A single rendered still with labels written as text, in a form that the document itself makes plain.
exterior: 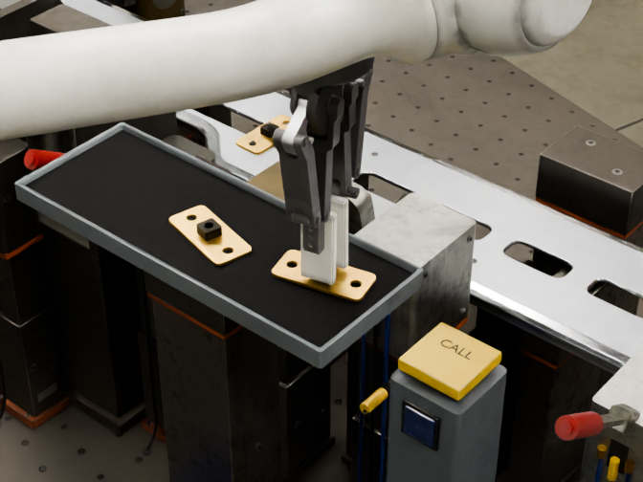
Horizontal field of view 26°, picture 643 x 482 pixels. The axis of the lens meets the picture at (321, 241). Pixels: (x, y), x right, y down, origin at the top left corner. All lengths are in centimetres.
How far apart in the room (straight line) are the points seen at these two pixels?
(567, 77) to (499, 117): 154
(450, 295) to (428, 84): 104
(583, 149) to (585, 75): 223
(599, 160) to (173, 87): 85
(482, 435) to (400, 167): 53
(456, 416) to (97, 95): 42
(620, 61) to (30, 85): 317
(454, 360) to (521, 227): 44
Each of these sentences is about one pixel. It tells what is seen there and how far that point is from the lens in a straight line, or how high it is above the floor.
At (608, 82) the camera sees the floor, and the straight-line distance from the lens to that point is 381.
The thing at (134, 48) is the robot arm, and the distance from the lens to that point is 82.
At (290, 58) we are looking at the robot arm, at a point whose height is 150.
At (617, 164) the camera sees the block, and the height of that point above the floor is 103.
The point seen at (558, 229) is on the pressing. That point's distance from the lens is 153.
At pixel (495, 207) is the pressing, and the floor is 100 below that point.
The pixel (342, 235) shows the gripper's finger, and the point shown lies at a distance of 115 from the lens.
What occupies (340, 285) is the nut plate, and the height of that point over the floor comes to 117.
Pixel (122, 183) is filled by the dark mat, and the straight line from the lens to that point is 131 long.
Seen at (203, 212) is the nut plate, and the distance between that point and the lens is 125.
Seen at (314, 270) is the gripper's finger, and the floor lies 118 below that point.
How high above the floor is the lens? 190
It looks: 37 degrees down
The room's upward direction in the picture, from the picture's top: straight up
